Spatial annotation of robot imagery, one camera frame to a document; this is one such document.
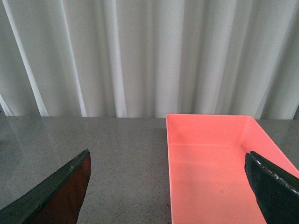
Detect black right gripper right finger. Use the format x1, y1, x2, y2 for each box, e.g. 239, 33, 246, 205
244, 151, 299, 224

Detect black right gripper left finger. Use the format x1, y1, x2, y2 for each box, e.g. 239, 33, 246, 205
0, 149, 91, 224

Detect pink plastic tray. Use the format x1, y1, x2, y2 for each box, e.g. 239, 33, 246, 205
166, 114, 299, 224

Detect white pleated curtain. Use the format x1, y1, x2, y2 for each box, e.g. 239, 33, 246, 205
0, 0, 299, 119

